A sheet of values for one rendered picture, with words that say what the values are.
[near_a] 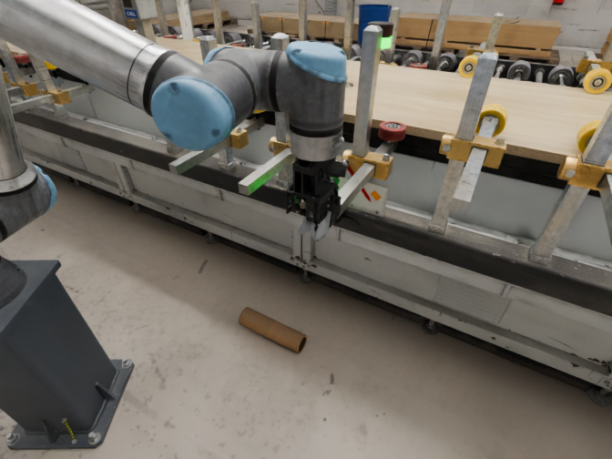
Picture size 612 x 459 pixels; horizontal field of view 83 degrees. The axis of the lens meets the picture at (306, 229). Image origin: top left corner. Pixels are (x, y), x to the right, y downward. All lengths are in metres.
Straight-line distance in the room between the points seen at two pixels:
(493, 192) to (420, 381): 0.78
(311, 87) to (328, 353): 1.19
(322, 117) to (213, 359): 1.21
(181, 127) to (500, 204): 0.97
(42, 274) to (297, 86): 0.92
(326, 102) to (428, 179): 0.71
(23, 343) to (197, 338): 0.68
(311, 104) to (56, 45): 0.33
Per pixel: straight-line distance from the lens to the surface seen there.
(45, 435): 1.63
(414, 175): 1.20
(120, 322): 1.82
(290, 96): 0.55
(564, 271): 1.05
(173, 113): 0.47
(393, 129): 1.07
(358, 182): 0.87
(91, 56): 0.53
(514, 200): 1.19
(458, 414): 1.52
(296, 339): 1.47
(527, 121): 1.31
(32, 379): 1.30
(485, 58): 0.84
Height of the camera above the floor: 1.30
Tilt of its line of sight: 38 degrees down
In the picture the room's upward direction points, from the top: straight up
